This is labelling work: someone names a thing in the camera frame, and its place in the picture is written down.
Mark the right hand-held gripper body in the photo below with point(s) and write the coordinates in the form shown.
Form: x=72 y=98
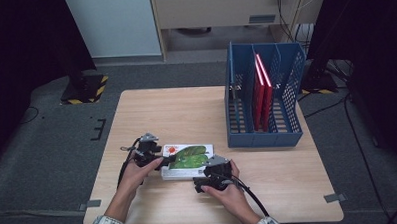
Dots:
x=218 y=174

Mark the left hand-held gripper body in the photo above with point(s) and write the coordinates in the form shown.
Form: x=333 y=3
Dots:
x=147 y=152

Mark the white book with green leaf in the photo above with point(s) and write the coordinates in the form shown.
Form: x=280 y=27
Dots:
x=191 y=157

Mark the blue plastic file rack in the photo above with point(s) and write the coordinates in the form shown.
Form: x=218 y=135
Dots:
x=264 y=139

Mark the red hardcover book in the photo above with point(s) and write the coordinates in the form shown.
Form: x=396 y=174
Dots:
x=268 y=103
x=257 y=103

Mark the dark blue picture book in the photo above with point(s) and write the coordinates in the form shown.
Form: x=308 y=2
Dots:
x=232 y=77

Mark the person's right hand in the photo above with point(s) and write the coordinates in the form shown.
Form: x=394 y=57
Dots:
x=233 y=197

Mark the person's left hand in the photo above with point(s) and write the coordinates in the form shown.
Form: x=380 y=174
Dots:
x=133 y=177

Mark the grey tape piece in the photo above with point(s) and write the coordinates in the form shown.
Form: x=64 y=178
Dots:
x=89 y=205
x=334 y=198

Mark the black stand with striped base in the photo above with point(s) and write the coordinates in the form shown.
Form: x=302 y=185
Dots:
x=84 y=91
x=319 y=82

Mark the white panel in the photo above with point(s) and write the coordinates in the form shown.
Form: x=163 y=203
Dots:
x=113 y=25

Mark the beige desk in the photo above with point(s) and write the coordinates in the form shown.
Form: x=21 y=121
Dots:
x=199 y=12

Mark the black curtain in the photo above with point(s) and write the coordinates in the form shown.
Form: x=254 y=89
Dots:
x=24 y=48
x=377 y=35

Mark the grey label on desk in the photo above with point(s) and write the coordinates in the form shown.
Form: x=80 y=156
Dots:
x=262 y=18

